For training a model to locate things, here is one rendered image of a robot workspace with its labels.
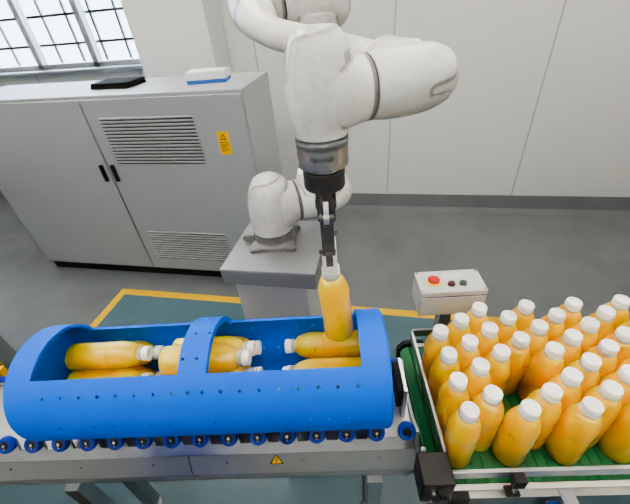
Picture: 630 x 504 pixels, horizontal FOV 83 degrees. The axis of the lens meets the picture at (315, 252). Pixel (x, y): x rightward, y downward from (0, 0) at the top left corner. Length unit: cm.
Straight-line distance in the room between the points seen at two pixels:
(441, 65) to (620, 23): 302
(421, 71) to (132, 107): 213
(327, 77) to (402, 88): 12
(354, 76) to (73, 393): 87
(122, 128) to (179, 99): 48
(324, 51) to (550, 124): 320
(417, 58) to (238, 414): 76
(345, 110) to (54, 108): 251
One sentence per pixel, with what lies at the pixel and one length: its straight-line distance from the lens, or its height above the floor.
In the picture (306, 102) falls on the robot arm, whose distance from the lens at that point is 56.
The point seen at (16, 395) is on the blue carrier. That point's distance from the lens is 108.
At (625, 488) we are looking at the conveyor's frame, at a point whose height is 90.
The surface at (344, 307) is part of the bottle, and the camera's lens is 81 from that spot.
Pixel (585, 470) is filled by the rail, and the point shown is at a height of 98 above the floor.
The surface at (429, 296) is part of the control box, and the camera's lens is 114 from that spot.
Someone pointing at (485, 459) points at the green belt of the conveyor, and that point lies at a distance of 110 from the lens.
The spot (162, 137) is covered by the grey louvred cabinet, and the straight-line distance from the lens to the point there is 253.
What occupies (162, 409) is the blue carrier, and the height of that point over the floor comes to 115.
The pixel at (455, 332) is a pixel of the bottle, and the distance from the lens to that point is 107.
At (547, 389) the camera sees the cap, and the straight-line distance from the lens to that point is 99.
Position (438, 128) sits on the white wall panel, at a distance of 345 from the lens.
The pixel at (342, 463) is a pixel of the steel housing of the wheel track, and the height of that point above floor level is 86.
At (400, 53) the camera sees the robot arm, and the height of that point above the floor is 178.
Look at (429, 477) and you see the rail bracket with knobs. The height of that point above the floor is 100.
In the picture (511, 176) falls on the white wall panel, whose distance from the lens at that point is 376.
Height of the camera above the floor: 186
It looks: 37 degrees down
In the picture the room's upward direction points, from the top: 6 degrees counter-clockwise
